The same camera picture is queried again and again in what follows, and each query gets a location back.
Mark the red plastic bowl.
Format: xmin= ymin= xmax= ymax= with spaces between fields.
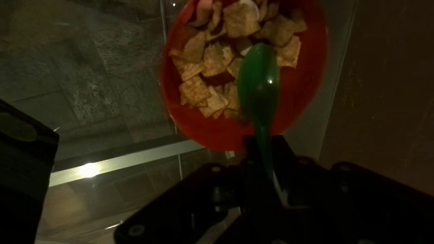
xmin=158 ymin=0 xmax=331 ymax=153

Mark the green plastic spoon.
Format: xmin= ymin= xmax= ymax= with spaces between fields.
xmin=236 ymin=42 xmax=291 ymax=207

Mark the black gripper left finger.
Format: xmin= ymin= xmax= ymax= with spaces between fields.
xmin=242 ymin=133 xmax=268 ymax=207

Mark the cereal heap in red bowl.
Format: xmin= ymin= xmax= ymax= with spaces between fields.
xmin=168 ymin=0 xmax=309 ymax=122

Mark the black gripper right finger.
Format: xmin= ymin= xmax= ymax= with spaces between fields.
xmin=270 ymin=133 xmax=302 ymax=207

